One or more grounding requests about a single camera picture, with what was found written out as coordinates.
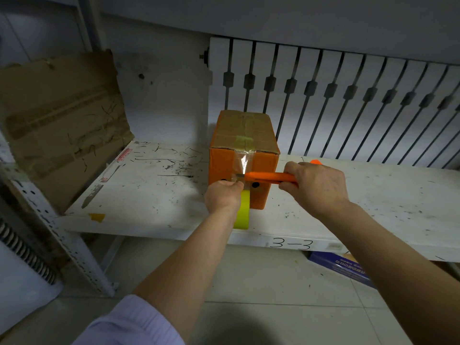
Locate person's left hand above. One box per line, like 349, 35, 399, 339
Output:
204, 179, 245, 216

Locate person's right hand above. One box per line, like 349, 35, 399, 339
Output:
278, 161, 351, 221

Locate yellow tape roll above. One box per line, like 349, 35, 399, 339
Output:
231, 149, 256, 230

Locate orange cardboard box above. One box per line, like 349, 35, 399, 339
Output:
208, 110, 281, 210

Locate orange utility knife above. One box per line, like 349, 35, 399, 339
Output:
235, 171, 299, 185

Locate person's left forearm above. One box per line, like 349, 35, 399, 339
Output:
133, 203, 242, 344

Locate person's right forearm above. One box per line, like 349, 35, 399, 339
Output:
318, 201, 460, 345

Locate blue and tan flat box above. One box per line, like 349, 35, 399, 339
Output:
308, 250, 378, 290

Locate brown cardboard sheet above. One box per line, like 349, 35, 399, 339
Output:
0, 49, 134, 214

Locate white slotted radiator panel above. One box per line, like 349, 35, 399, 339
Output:
207, 36, 460, 170

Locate white left sleeve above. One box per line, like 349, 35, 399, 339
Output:
71, 294, 186, 345

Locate white appliance with vent grille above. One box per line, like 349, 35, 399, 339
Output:
0, 218, 65, 336

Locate white perforated shelf post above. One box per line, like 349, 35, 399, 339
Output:
0, 132, 116, 298

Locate grey shelf post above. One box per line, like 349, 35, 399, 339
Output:
75, 0, 108, 53

